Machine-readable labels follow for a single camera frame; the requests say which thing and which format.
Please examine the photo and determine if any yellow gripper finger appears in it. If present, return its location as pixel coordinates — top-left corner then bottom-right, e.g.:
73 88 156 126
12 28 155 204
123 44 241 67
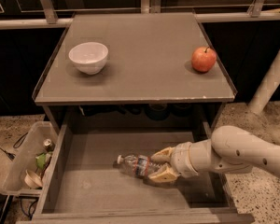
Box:
150 147 175 163
148 163 179 183

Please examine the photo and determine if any clear plastic water bottle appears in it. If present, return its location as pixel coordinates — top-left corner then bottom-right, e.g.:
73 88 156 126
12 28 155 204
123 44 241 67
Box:
117 154 161 178

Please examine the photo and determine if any black cable on floor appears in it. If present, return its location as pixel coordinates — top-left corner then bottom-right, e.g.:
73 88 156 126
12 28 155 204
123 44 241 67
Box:
0 132 29 161

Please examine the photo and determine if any grey cabinet with top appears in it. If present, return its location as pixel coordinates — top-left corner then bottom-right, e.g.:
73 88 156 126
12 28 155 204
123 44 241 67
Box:
34 13 236 128

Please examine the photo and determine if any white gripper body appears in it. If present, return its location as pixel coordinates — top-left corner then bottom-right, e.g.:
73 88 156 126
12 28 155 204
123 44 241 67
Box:
170 142 198 178

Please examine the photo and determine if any white diagonal post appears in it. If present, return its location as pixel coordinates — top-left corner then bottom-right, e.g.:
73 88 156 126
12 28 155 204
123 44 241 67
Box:
248 50 280 115

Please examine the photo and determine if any red apple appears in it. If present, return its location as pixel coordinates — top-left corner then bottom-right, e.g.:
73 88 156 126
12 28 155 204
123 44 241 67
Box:
191 47 217 73

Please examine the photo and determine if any metal railing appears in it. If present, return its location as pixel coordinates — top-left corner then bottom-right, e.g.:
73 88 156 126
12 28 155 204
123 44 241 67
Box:
0 0 280 30

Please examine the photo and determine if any clear plastic bin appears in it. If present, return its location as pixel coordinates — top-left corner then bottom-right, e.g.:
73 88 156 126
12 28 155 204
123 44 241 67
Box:
1 121 57 197

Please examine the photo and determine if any white cup in bin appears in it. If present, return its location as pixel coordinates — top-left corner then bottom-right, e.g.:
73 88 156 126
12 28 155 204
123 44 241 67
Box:
24 170 43 189

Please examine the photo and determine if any metal can in bin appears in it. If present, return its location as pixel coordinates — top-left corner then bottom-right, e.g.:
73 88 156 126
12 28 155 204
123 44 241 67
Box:
43 139 55 151

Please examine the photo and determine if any white ceramic bowl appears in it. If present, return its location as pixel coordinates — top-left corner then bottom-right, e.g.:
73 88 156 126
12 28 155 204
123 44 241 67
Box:
68 42 108 75

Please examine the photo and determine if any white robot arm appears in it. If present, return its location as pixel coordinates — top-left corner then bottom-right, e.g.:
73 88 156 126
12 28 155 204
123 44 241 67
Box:
148 126 280 183

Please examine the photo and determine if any open grey top drawer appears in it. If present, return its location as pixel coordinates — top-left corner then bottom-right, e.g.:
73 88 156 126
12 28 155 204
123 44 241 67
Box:
18 125 254 224

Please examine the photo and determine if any green item in bin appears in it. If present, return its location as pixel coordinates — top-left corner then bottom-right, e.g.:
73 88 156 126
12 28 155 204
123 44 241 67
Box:
35 152 52 170

